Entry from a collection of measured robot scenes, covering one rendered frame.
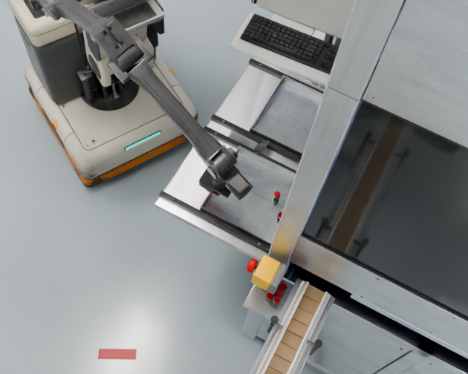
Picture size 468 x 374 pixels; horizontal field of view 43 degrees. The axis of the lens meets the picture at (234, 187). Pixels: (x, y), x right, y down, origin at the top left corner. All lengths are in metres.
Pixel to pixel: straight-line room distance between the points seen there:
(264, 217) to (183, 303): 0.92
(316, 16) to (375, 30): 1.52
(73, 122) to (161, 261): 0.76
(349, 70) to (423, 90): 0.12
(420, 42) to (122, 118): 2.06
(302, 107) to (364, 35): 1.23
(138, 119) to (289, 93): 0.89
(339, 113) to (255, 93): 1.10
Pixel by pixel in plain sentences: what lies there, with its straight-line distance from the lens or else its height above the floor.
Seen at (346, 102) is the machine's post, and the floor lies 1.78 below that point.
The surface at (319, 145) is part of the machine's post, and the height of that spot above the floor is 1.63.
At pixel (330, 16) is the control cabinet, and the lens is 2.39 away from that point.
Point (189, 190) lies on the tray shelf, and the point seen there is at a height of 0.88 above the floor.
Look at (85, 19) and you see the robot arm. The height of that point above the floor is 1.37.
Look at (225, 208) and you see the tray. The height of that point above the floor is 0.88.
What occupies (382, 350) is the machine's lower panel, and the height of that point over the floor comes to 0.70.
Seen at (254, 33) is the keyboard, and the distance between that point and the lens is 2.38.
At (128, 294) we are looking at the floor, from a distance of 2.73.
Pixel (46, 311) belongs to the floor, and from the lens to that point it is 2.77.
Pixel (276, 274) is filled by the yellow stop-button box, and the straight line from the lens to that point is 1.67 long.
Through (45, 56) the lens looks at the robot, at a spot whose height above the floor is 0.64.
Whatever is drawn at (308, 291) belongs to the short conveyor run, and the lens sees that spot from 1.78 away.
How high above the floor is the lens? 2.60
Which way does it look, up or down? 63 degrees down
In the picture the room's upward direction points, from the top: 9 degrees clockwise
